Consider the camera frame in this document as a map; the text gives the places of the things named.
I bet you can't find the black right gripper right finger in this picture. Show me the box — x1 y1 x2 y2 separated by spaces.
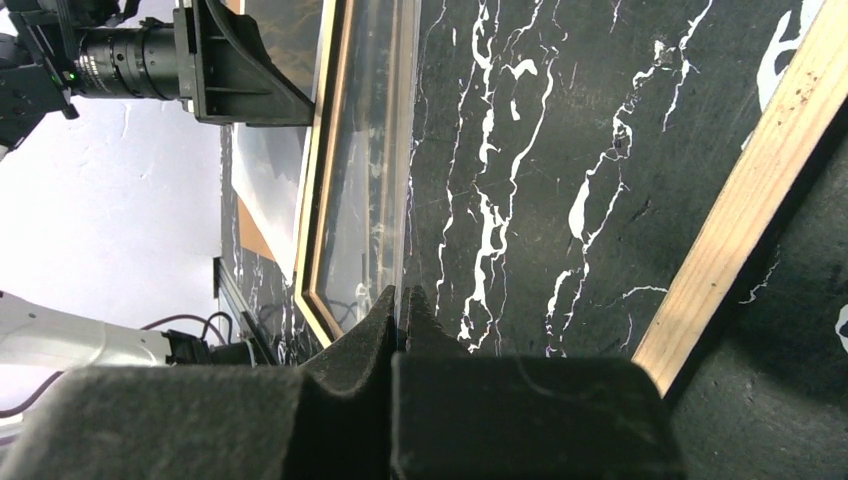
391 287 684 479

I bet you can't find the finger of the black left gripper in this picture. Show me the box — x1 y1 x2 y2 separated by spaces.
188 1 315 126

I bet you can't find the landscape photo print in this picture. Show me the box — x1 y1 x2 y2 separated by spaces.
228 0 323 284

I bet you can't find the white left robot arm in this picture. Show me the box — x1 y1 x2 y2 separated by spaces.
1 1 316 376

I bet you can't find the wooden picture frame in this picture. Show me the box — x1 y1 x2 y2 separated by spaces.
294 1 847 391

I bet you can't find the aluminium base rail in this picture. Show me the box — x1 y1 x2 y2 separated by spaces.
213 257 280 365

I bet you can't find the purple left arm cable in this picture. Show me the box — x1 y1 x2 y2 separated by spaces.
0 311 234 420

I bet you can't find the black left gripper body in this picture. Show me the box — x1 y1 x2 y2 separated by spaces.
1 1 193 149

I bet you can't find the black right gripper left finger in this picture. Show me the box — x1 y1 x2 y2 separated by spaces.
1 288 397 479

